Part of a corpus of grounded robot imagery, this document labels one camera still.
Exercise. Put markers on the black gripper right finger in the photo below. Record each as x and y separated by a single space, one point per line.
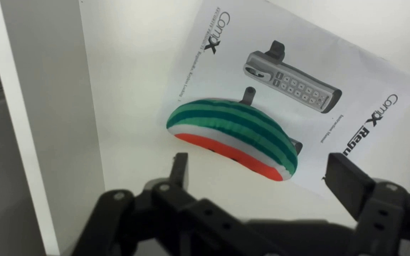
352 182

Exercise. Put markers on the white printed manual sheet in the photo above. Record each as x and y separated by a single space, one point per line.
309 47

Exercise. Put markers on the white drawer wooden front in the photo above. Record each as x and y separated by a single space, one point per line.
120 71

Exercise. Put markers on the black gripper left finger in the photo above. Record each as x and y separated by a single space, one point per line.
178 168

